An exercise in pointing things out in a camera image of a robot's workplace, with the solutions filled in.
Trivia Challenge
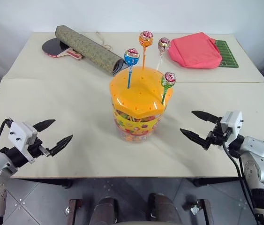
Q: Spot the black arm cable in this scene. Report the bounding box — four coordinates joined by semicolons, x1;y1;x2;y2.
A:
0;118;14;154
222;137;264;225

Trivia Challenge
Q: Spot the rolled patterned scroll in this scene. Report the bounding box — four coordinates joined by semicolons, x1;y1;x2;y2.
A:
54;25;128;77

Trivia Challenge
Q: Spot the orange-lidded lollipop jar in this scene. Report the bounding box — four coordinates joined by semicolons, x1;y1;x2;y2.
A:
109;66;175;143

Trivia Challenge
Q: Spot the green football field mat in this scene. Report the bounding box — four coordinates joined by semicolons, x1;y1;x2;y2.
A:
214;39;240;69

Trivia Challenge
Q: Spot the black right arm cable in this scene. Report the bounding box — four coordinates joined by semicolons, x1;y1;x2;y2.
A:
222;137;264;225

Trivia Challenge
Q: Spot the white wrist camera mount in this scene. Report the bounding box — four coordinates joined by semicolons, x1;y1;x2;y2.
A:
8;121;38;150
219;110;243;136

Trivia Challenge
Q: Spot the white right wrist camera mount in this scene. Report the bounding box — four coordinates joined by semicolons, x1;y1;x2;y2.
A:
219;110;243;136

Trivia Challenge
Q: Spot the blue wrapped lollipop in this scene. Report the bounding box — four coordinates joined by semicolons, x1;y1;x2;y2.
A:
123;48;141;89

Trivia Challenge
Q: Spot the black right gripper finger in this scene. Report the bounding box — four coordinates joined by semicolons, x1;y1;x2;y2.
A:
180;127;208;149
191;110;222;125

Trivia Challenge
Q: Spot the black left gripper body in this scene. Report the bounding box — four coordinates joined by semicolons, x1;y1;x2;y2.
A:
25;138;53;163

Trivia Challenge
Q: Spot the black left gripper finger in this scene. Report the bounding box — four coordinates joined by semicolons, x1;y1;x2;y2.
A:
32;119;56;133
50;134;74;157

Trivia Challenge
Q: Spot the dark rounded right robot leg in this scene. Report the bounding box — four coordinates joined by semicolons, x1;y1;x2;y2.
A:
148;193;183;225

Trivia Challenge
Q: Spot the beige scroll string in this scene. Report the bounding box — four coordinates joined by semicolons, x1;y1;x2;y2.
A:
95;31;113;50

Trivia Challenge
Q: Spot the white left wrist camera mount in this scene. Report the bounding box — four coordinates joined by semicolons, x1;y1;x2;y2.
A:
8;121;38;150

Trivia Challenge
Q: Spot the black table tennis paddle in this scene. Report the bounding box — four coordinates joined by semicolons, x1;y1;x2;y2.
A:
41;38;83;61

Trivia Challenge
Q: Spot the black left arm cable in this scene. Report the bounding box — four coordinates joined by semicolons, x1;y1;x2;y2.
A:
0;118;14;154

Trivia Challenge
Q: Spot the orange wrapped lollipop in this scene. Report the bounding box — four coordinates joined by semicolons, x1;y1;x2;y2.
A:
138;30;154;71

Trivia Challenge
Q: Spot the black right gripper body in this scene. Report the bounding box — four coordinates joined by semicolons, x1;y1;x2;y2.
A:
202;122;232;150

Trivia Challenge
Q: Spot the red folded cloth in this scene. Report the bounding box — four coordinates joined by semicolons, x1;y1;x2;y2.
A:
168;32;223;69

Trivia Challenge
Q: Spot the white-stick red wrapped lollipop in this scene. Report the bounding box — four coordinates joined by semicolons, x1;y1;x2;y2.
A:
155;37;171;71

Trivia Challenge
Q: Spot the green wrapped lollipop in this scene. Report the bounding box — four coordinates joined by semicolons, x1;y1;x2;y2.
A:
160;72;177;105

